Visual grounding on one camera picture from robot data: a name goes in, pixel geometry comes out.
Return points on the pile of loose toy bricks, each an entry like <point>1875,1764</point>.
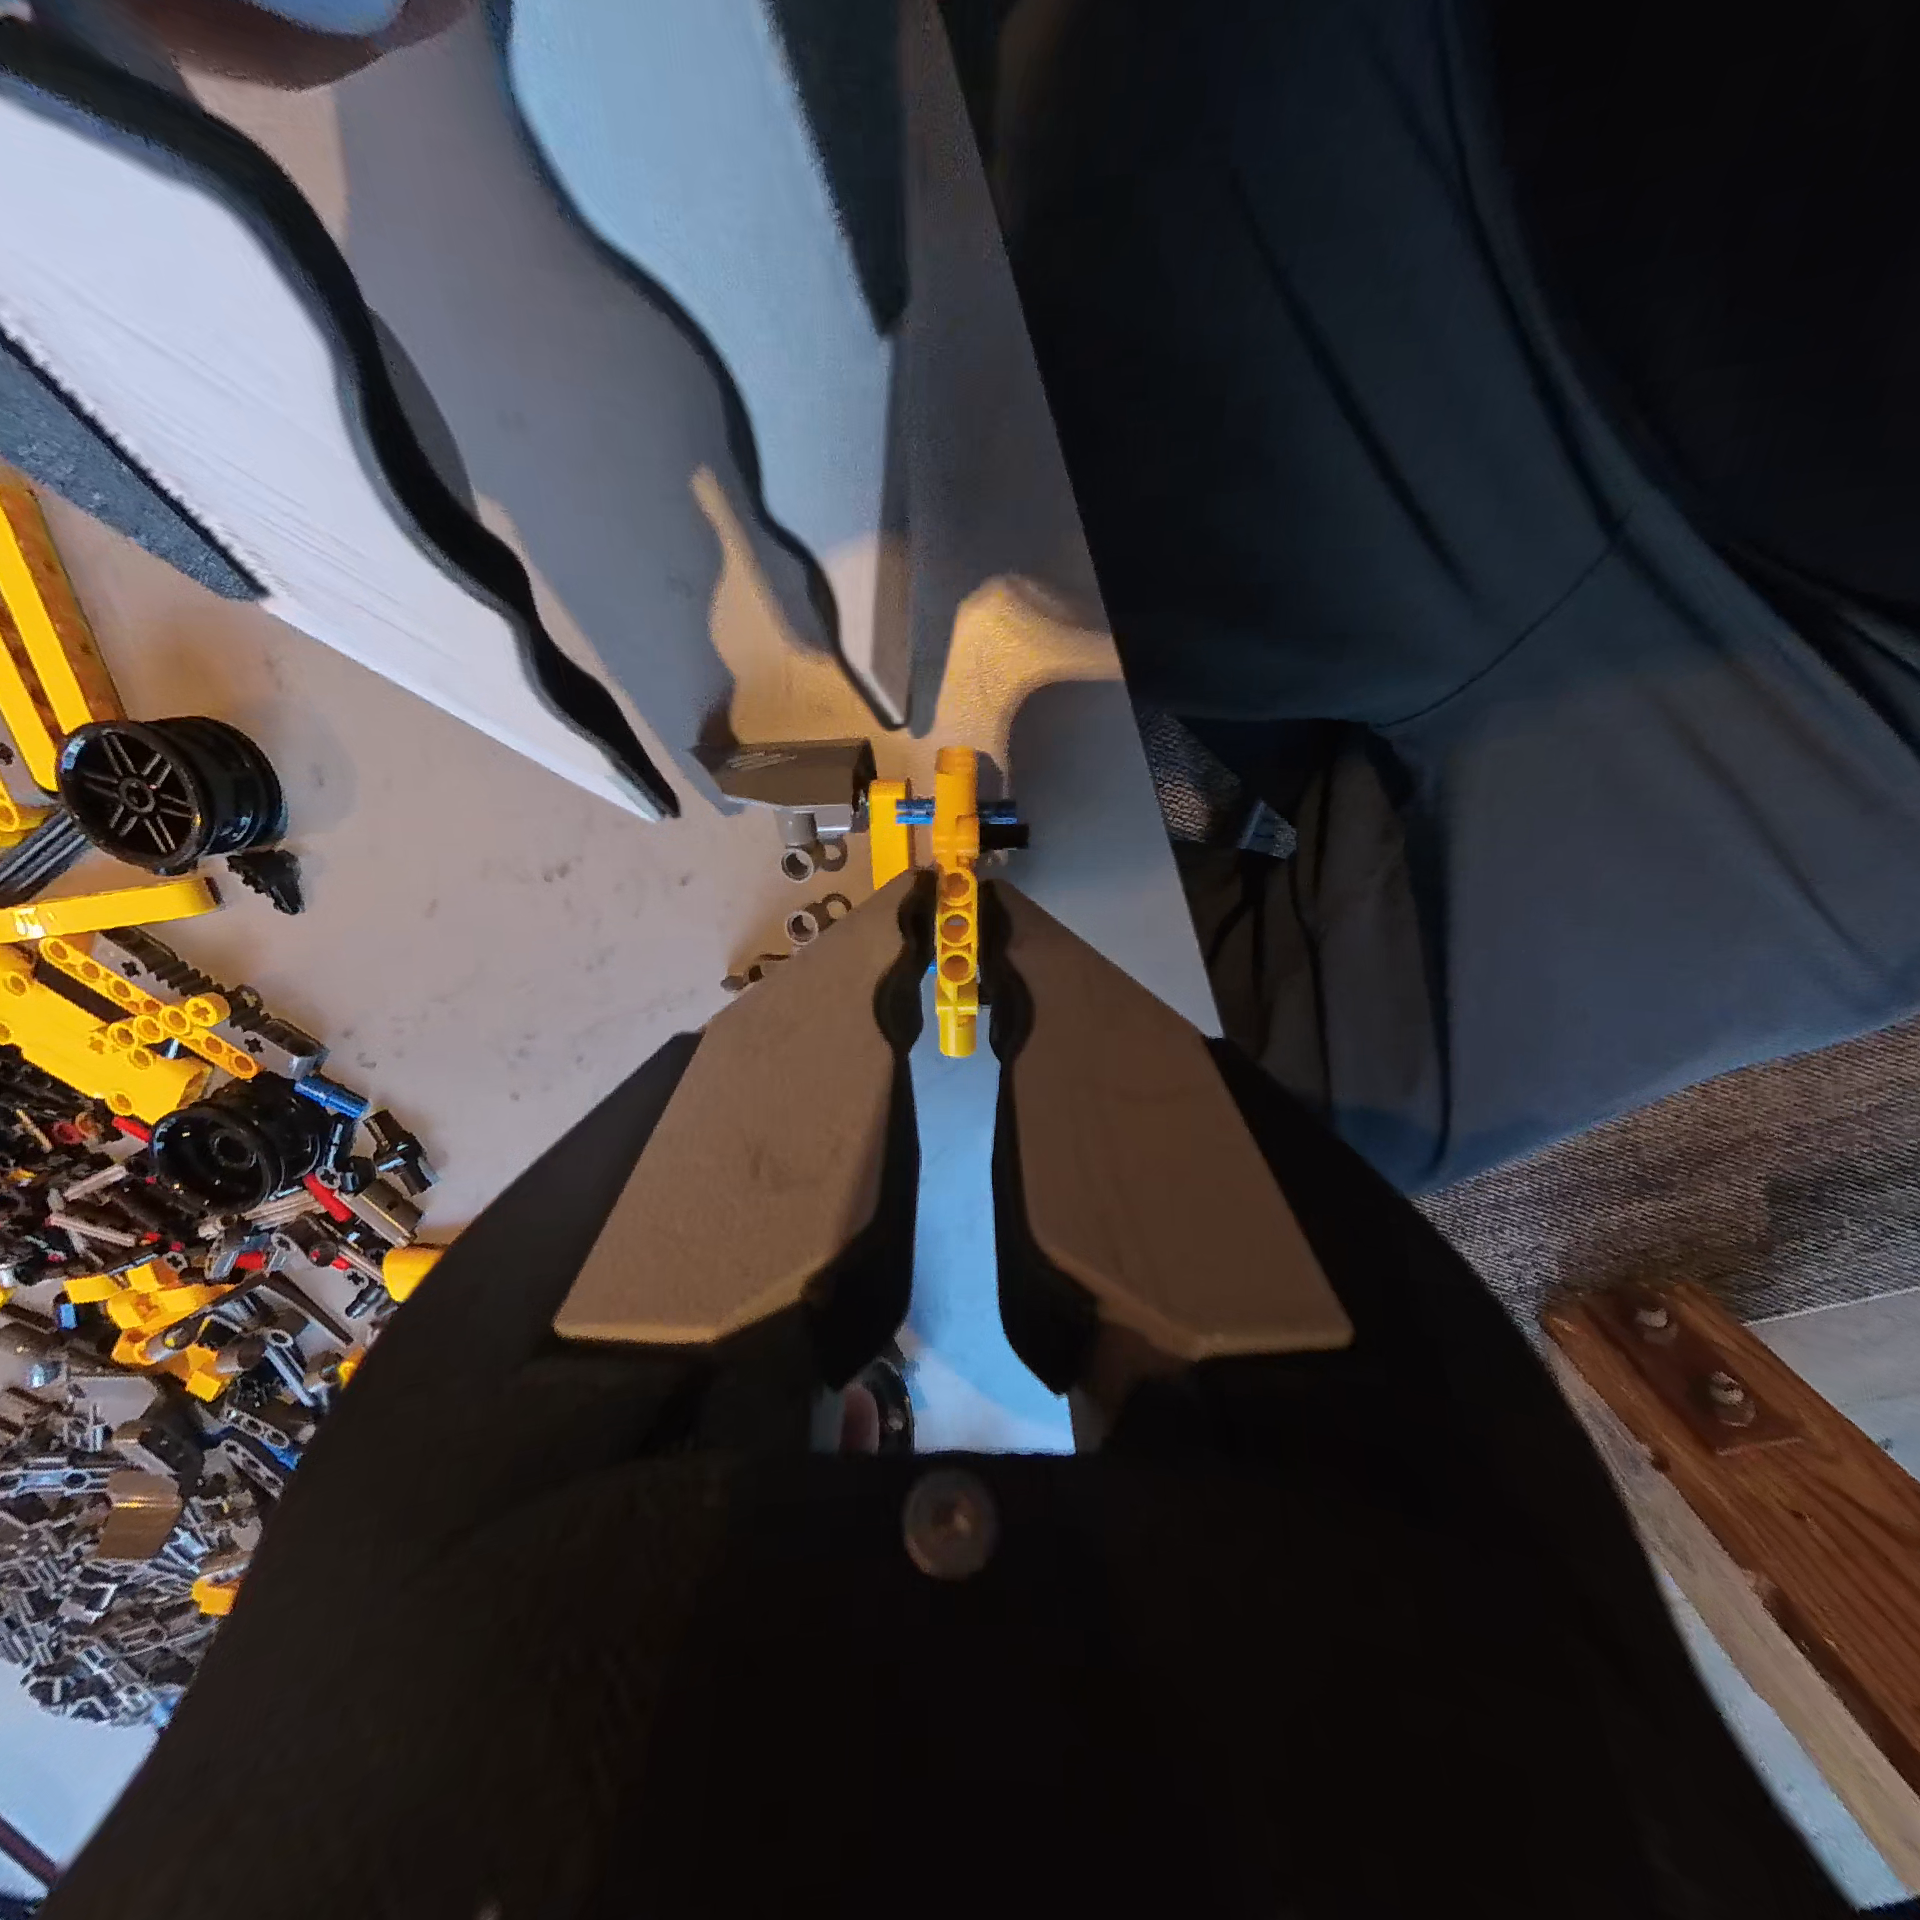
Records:
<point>135,1019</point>

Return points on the dark grey wedge brick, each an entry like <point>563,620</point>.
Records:
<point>818,907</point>

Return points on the wooden desk leg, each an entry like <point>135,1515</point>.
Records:
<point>1756,1470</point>

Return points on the grey desk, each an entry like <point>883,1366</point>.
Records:
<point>495,931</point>

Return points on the black toy wheel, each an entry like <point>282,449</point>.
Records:
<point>148,786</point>
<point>241,1148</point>

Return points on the black pin connector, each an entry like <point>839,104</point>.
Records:
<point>271,879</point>

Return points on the yellow rounded toy panel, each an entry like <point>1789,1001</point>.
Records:
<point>407,1272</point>

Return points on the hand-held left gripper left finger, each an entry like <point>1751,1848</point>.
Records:
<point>733,1185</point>

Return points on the yellow short toy beam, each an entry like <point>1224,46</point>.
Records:
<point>890,832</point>

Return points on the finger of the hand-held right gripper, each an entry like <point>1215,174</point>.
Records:
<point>705,182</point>
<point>181,376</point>

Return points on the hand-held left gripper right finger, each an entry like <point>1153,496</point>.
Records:
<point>1154,1201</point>

